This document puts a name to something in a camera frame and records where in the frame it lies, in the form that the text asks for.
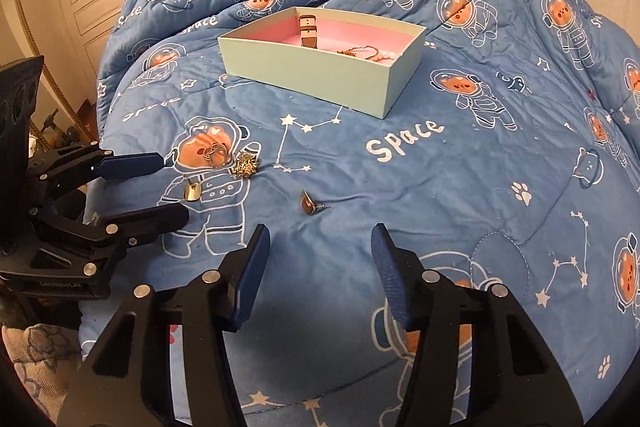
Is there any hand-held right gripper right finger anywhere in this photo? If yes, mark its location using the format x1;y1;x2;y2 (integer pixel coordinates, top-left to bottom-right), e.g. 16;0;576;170
371;223;586;427

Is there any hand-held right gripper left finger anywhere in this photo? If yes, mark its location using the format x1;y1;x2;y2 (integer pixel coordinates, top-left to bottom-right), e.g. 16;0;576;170
57;223;271;427

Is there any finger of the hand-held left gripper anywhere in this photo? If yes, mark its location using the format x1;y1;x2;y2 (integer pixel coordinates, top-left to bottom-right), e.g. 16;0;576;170
30;202;191;276
25;141;166;204

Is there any silver ring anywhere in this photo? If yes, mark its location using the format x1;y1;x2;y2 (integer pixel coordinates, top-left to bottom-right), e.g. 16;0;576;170
202;142;231;169

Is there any orange stud earring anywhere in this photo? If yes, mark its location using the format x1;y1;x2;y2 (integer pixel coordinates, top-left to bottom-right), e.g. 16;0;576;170
300;189;332;217

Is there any gold brooch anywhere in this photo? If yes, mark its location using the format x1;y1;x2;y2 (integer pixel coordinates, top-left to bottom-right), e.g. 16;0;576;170
231;149;261;178

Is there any mint green box pink inside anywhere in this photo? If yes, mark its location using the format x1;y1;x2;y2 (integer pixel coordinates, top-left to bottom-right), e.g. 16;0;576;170
217;6;427;120

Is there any rose gold wrist watch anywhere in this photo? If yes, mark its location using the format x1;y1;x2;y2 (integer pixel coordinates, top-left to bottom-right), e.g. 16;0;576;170
297;14;321;50

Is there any pearl bracelet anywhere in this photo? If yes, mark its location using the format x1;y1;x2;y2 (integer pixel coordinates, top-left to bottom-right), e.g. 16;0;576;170
336;44;401;64

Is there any blue astronaut print blanket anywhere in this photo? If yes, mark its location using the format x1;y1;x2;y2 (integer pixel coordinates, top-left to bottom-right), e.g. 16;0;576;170
82;0;640;427

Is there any grey floral cloth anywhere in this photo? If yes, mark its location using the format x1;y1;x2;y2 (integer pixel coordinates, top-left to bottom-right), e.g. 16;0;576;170
0;324;83;427

